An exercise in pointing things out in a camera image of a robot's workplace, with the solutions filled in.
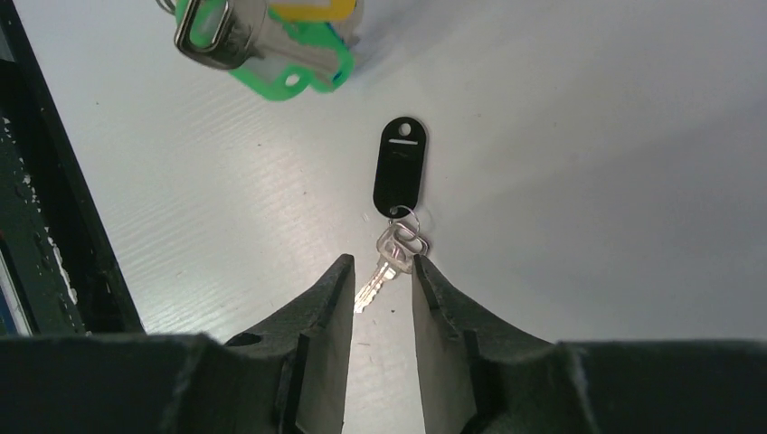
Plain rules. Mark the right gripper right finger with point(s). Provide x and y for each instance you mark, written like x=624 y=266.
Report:
x=462 y=353

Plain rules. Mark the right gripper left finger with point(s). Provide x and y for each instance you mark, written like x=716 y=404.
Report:
x=306 y=347

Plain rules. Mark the black tagged key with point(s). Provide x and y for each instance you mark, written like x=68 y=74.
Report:
x=397 y=186

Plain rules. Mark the green tagged key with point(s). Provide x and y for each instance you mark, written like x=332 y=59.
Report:
x=273 y=57

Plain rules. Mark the yellow tagged key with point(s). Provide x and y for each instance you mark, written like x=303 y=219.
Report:
x=313 y=10

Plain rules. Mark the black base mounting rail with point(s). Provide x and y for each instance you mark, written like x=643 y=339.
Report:
x=59 y=274

